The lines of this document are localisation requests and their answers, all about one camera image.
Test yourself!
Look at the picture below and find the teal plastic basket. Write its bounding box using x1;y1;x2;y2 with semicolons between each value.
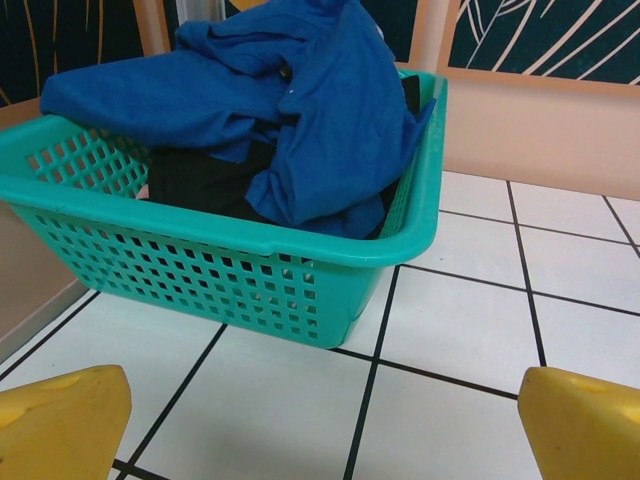
0;69;450;350

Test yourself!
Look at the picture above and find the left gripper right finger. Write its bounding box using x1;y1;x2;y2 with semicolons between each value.
517;367;640;480

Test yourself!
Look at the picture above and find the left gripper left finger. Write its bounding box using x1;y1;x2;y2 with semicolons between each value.
0;364;134;480

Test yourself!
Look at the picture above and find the aluminium corner post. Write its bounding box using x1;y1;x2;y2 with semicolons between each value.
180;0;226;24

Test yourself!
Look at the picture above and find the blue t-shirt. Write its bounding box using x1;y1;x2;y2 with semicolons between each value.
39;0;439;241

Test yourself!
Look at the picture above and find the black t-shirt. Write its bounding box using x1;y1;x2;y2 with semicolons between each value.
147;72;436;241

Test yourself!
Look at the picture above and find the aluminium side rail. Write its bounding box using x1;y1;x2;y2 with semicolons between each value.
0;284;99;364

